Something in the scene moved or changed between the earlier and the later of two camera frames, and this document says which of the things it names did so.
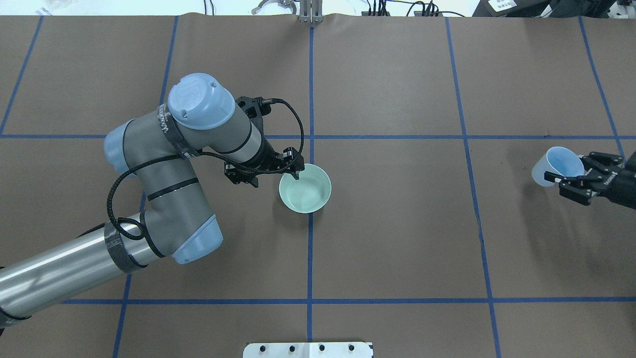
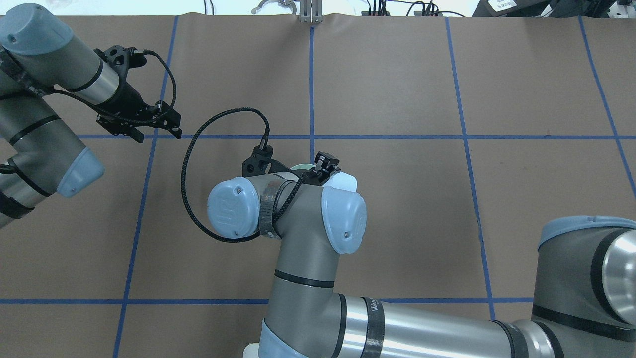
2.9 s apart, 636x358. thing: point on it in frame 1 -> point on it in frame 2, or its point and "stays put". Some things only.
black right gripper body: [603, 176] -> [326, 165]
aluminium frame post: [311, 11] stays put
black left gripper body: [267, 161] -> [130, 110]
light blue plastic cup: [559, 160] -> [341, 185]
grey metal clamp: [289, 3] stays put
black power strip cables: [430, 10] stays put
